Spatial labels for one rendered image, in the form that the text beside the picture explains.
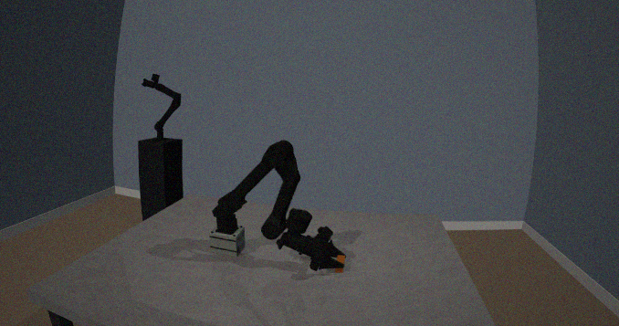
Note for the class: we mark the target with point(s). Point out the orange block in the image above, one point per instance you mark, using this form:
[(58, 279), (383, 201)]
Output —
[(342, 260)]

